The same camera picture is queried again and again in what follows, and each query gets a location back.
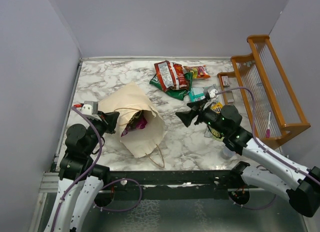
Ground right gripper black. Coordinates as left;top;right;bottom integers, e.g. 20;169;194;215
176;97;228;135

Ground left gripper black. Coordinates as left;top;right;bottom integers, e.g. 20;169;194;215
85;110;120;155

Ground teal snack packet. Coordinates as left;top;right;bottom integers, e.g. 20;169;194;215
189;87;210;102

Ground green chips bag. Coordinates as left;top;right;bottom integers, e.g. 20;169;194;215
149;72;193;101

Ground yellow candy bag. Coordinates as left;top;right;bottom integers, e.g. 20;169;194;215
210;102;223;114

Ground magenta snack packet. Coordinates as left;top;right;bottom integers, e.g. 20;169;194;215
121;116;148;136

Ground light green snack packet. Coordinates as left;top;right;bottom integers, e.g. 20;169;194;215
204;126;224;141

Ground beige paper bag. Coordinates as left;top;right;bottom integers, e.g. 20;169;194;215
98;82;167;158

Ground orange colourful candy bag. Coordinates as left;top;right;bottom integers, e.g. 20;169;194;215
184;65;211;80

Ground red chips bag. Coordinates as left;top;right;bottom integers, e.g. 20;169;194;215
154;60;190;92

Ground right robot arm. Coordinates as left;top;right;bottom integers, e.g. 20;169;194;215
176;99;320;218

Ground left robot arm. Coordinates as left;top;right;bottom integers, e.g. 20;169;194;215
45;107;120;232

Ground small grey card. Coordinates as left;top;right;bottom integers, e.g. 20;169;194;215
225;91;235;103

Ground small red white box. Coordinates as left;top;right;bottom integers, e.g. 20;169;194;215
221;76;230;87

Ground small clear plastic cup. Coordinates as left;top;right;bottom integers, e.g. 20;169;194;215
221;148;236;160

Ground wooden tiered rack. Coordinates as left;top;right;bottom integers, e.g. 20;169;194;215
217;35;311;149

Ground pink white marker pen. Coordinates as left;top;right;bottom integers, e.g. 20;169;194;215
265;111;272;138

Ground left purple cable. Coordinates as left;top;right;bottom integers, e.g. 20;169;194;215
51;106;105;232

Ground purple cable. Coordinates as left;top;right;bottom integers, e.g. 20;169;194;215
51;106;105;232
216;86;320;210

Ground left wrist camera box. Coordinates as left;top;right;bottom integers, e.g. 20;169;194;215
73;101;98;116

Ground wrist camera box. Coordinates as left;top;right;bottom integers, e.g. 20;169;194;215
203;85;218;101
73;101;98;116

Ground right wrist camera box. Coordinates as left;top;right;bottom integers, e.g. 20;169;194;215
203;85;218;101

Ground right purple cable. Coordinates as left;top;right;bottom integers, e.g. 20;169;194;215
216;86;320;210

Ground black front frame bar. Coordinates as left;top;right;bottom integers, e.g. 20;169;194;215
94;170;245;205

